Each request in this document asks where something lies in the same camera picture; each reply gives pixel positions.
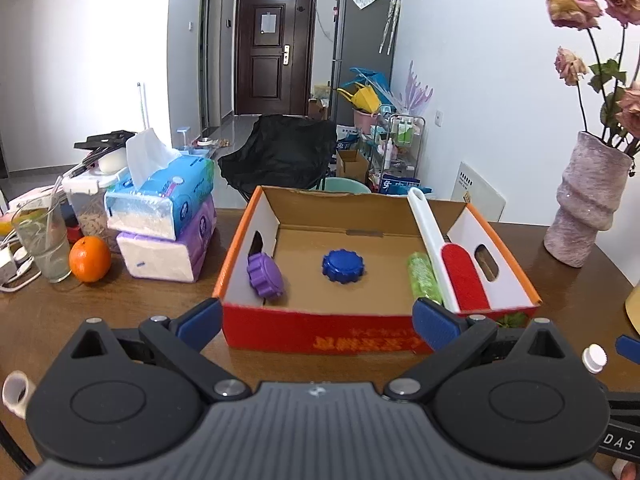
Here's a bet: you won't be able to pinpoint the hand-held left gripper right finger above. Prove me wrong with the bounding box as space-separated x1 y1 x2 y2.
384 298 576 402

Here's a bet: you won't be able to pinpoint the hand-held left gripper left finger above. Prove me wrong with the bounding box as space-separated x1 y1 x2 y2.
70 297 253 404

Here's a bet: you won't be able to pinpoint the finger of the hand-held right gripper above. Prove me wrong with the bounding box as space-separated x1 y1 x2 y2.
615 335 640 362

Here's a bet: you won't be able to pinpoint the white ridged cap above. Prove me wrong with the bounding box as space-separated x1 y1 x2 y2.
582 344 609 374

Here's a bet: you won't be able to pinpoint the green spray bottle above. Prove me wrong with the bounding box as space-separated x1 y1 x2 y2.
406 252 446 308

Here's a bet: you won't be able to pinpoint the red and white lint brush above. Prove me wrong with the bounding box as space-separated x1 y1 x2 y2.
406 187 493 313

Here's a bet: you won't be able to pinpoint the purple ridged cap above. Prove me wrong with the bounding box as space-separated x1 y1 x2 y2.
246 252 286 302

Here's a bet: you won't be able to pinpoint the blue ridged cap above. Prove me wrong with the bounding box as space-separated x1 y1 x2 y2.
321 249 367 285

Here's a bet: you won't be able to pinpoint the red cardboard box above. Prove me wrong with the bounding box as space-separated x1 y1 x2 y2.
212 185 543 356

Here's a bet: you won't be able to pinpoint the white plastic ring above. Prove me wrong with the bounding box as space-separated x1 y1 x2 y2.
1 370 37 418

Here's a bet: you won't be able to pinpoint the purple tissue pack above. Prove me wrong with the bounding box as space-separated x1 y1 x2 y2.
116 195 218 283

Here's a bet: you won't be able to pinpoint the orange fruit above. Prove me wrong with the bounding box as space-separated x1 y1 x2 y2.
69 236 112 283

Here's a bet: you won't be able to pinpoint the blue tissue pack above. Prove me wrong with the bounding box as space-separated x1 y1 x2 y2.
104 129 216 241

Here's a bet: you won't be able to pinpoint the white flat panel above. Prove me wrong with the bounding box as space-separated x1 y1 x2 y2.
451 161 507 222

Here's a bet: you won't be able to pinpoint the blue printed box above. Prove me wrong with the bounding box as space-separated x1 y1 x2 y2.
378 172 436 197

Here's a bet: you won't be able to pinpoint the pink textured vase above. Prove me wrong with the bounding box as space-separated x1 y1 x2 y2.
543 131 635 268

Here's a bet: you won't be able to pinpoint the green basin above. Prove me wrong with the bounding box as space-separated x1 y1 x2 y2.
322 177 373 196

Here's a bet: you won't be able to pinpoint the clear food container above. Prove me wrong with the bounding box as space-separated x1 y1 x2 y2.
62 165 132 253

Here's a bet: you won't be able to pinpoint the clear drinking glass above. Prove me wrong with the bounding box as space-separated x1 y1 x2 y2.
11 200 73 283

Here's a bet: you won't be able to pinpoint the small brown cardboard box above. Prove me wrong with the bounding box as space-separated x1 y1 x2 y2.
336 149 371 182

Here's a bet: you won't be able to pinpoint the black folding chair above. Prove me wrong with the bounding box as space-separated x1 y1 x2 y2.
218 114 338 204

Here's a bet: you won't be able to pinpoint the black stand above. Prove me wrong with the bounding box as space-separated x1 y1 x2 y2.
74 131 137 152

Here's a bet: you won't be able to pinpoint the pink bucket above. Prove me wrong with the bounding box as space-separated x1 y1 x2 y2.
352 107 382 136

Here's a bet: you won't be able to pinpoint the white pole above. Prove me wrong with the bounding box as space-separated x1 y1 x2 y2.
136 81 151 132

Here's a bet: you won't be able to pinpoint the blue yellow plastic items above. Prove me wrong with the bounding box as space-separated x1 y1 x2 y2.
336 66 397 111

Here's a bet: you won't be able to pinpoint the dark brown door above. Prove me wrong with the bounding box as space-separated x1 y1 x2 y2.
234 0 318 117

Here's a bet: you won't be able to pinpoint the grey fridge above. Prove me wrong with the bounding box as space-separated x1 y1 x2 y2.
330 0 401 128

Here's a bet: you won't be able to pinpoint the white folded umbrella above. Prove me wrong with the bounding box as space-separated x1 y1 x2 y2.
378 0 402 56

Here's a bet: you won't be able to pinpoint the dried pink rose bouquet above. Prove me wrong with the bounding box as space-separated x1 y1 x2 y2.
539 0 640 161

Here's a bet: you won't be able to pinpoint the wire rack trolley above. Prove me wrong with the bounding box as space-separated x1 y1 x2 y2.
367 105 427 186

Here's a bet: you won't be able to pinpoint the white charger with cable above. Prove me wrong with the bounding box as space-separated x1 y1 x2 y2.
0 245 42 293

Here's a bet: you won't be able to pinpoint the purple wall decoration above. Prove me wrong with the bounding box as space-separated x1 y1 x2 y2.
407 60 434 117

